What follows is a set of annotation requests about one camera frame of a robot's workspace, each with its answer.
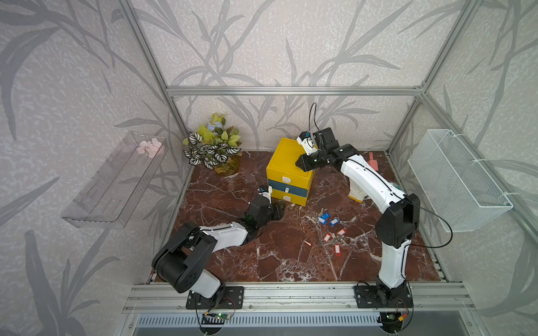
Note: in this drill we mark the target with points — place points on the black mounting plate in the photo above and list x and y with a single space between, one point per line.
380 297
226 297

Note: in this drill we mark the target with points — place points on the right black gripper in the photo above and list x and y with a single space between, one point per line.
302 161

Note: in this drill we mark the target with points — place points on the artificial plant in vase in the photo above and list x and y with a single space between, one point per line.
215 146

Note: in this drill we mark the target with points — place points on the pink plastic scoop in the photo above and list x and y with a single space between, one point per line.
373 163

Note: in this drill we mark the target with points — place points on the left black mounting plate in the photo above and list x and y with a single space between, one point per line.
226 297

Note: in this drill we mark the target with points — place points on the blue drawer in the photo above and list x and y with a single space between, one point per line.
287 188

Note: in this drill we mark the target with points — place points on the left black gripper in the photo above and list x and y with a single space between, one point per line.
277 211

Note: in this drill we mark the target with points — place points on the white wire mesh basket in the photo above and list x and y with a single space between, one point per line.
456 184

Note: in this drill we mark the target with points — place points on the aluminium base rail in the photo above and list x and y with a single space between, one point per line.
298 297

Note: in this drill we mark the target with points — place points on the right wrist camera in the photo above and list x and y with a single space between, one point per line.
322 140

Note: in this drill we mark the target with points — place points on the yellow drawer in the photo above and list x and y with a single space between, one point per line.
289 197
293 176

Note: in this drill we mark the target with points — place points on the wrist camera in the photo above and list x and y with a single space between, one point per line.
265 191
322 140

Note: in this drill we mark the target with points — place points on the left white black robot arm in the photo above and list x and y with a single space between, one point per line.
183 259

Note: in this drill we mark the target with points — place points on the clear acrylic wall shelf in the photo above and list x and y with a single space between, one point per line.
109 199

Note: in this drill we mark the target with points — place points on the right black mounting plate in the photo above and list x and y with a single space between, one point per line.
380 297

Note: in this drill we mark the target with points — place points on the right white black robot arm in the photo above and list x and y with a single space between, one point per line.
399 212

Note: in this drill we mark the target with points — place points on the yellow top drawer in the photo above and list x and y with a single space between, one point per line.
293 176

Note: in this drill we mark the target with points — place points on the keys with blue tag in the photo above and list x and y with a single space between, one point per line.
324 218

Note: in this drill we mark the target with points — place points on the white work glove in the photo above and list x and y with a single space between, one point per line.
356 192

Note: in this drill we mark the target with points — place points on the pink artificial flower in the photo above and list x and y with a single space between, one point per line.
149 148

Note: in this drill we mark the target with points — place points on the yellow bottom drawer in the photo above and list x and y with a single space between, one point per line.
289 197

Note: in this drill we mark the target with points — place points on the yellow drawer cabinet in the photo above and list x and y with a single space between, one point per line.
286 154

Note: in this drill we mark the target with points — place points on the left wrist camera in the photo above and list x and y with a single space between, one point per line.
265 191

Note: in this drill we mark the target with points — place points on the keys with red tags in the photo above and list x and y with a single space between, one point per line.
335 238

